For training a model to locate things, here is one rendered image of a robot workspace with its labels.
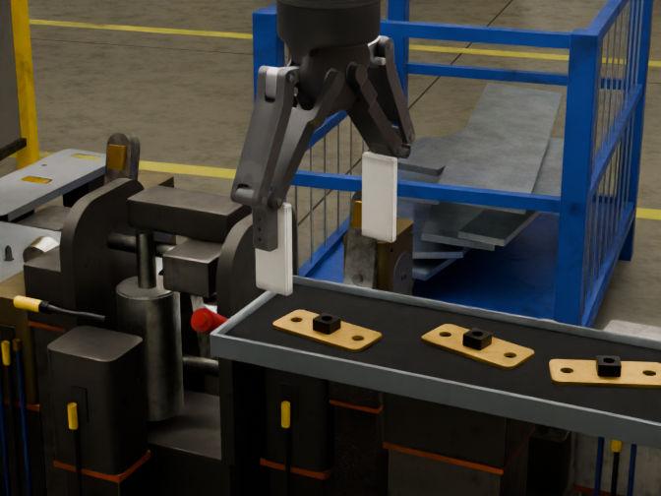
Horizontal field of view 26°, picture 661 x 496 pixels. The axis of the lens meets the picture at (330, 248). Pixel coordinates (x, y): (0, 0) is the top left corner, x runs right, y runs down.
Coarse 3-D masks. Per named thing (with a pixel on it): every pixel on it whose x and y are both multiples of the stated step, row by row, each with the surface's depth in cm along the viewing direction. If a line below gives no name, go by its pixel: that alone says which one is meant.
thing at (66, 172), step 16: (48, 160) 208; (64, 160) 208; (80, 160) 208; (96, 160) 208; (16, 176) 201; (32, 176) 201; (48, 176) 201; (64, 176) 201; (80, 176) 201; (96, 176) 205; (0, 192) 195; (16, 192) 195; (32, 192) 195; (48, 192) 195; (64, 192) 198; (0, 208) 189; (16, 208) 189; (32, 208) 192
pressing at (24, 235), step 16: (0, 224) 183; (16, 224) 183; (0, 240) 177; (16, 240) 177; (32, 240) 177; (0, 256) 172; (16, 256) 172; (0, 272) 168; (16, 272) 168; (208, 304) 159
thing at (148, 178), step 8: (144, 176) 187; (152, 176) 187; (160, 176) 187; (168, 176) 187; (144, 184) 184; (152, 184) 184; (160, 184) 184; (168, 184) 186; (160, 232) 186; (160, 240) 186; (168, 240) 188
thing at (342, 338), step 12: (300, 312) 116; (276, 324) 113; (288, 324) 113; (300, 324) 113; (312, 324) 113; (324, 324) 111; (336, 324) 112; (348, 324) 113; (300, 336) 112; (312, 336) 111; (324, 336) 111; (336, 336) 111; (348, 336) 111; (360, 336) 111; (372, 336) 111; (348, 348) 109; (360, 348) 109
